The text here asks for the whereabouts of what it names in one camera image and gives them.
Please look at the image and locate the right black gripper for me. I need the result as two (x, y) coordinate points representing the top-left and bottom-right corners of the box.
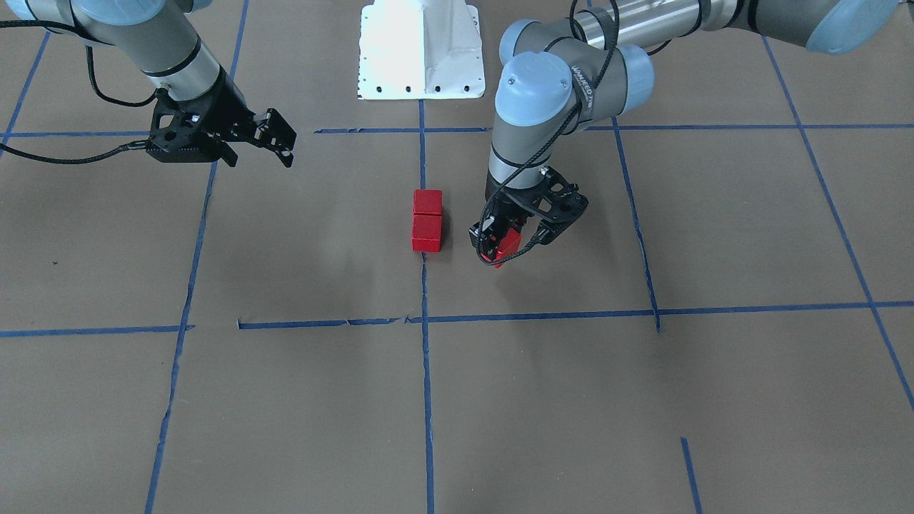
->
(146, 69), (297, 168)

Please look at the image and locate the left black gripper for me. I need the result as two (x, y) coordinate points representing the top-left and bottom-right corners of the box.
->
(468, 188), (542, 261)

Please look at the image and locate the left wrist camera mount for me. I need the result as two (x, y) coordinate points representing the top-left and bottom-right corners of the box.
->
(511, 166), (590, 245)

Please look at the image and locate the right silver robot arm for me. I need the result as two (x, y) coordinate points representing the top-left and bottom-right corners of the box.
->
(2, 1), (296, 167)

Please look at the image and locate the red block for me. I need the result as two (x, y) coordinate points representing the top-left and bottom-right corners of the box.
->
(412, 188), (443, 217)
(483, 227), (521, 268)
(411, 214), (443, 253)

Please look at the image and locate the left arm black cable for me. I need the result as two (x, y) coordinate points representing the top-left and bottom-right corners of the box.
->
(474, 0), (672, 269)

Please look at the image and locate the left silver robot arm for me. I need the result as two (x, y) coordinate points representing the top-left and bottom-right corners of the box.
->
(468, 1), (898, 266)

